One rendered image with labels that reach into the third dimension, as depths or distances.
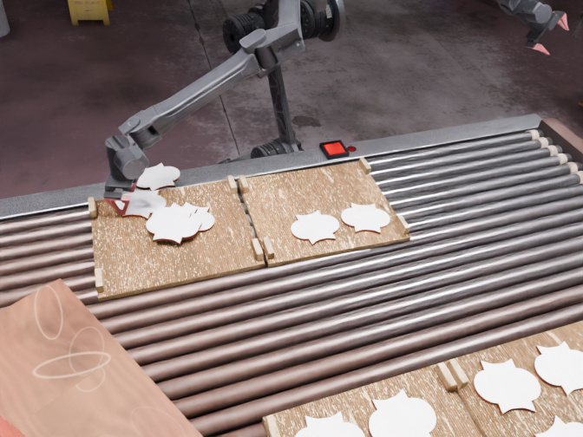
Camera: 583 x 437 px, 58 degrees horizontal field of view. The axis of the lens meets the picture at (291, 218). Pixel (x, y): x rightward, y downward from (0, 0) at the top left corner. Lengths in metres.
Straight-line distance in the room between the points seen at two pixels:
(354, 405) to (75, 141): 2.70
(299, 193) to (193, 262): 0.40
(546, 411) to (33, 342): 1.05
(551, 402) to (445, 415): 0.24
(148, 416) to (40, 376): 0.22
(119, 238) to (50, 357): 0.43
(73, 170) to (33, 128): 0.53
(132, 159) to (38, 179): 1.96
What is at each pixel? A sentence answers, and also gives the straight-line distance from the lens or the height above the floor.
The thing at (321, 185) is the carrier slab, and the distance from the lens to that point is 1.59.
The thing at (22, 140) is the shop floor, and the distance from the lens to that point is 3.59.
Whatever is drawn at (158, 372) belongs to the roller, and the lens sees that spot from 1.21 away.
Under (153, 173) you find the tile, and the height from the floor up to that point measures 0.92.
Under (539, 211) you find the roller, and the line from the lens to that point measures 1.77.
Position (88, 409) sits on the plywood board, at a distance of 1.05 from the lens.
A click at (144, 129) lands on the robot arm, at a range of 1.38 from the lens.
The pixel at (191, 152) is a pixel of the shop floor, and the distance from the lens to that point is 3.28.
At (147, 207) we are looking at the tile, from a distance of 1.50.
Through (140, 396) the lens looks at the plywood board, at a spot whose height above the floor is 1.04.
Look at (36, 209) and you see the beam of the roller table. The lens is 1.62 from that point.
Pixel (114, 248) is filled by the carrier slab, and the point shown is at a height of 0.94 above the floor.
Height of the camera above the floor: 1.95
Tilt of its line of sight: 44 degrees down
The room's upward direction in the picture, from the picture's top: 5 degrees clockwise
